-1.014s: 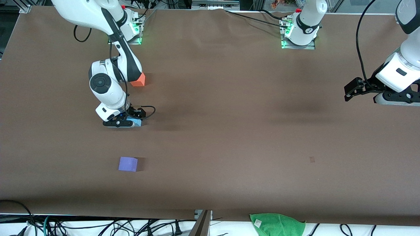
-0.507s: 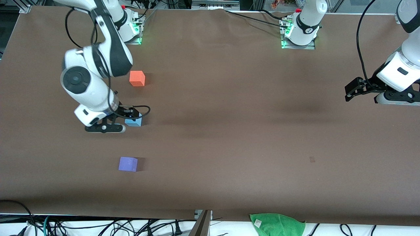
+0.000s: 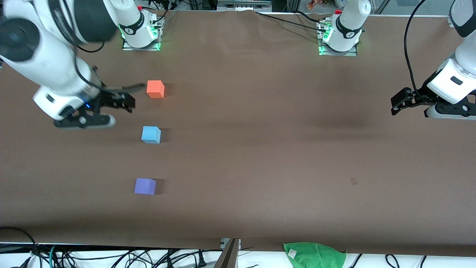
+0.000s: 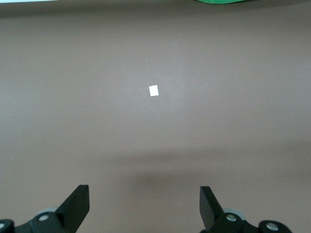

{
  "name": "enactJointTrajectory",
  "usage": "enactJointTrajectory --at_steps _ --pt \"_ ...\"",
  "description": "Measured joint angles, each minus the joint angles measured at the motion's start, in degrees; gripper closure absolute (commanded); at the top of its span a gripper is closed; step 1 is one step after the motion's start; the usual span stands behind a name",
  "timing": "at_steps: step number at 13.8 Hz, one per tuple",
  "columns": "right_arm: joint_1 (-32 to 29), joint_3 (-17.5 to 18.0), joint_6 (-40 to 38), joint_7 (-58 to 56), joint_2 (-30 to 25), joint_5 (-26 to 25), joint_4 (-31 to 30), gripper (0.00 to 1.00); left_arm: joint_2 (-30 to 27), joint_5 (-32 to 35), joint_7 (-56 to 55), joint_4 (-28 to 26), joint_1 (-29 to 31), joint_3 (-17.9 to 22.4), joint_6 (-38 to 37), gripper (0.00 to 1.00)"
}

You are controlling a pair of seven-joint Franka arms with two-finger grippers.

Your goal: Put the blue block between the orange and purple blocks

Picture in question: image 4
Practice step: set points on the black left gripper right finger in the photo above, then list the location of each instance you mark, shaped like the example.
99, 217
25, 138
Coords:
211, 211

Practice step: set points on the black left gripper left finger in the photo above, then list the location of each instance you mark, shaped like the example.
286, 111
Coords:
70, 208

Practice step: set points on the green cloth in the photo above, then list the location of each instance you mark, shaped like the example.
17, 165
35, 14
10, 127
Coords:
218, 1

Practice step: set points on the small tape piece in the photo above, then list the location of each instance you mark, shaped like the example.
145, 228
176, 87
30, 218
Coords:
154, 91

